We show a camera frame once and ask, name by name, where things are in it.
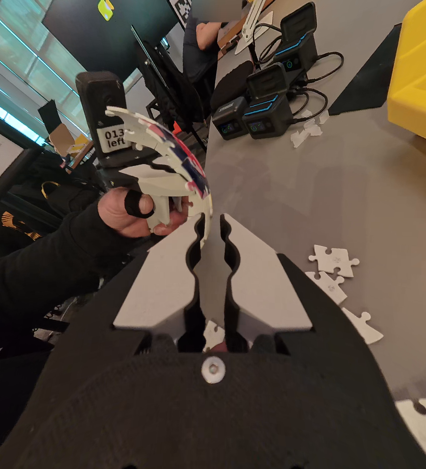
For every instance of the black cloth with yellow print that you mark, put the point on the black cloth with yellow print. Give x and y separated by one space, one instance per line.
18 227

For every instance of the curved assembled puzzle ball section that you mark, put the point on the curved assembled puzzle ball section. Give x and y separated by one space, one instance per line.
192 170

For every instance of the person's left hand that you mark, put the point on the person's left hand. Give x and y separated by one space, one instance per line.
114 212

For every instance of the large black wall screen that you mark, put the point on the large black wall screen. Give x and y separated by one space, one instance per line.
125 36

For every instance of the white puzzle piece, corner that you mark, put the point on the white puzzle piece, corner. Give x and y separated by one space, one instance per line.
418 425

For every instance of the black battery charging case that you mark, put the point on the black battery charging case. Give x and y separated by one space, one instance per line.
229 121
267 121
297 47

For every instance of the brown cardboard box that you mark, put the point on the brown cardboard box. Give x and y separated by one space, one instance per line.
61 139

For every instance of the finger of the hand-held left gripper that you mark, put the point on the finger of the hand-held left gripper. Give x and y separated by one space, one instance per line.
176 204
161 183

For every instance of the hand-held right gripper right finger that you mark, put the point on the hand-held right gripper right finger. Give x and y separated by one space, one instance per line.
267 289

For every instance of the person's left forearm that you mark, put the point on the person's left forearm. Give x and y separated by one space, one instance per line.
33 278

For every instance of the yellow plastic bin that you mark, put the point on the yellow plastic bin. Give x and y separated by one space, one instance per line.
418 91

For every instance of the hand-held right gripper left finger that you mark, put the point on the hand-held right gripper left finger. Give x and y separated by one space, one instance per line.
158 289

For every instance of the pile of clear plastic caps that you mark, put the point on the pile of clear plastic caps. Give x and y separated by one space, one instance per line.
310 130

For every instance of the printed code sheet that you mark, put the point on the printed code sheet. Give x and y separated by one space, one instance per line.
180 9

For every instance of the black office chair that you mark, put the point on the black office chair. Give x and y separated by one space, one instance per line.
169 95

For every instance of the black round pad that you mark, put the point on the black round pad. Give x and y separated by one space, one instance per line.
231 80

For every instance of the white flat base plate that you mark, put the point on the white flat base plate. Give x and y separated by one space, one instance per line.
262 31

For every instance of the scattered white puzzle pieces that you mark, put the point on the scattered white puzzle pieces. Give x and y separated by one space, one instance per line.
335 262

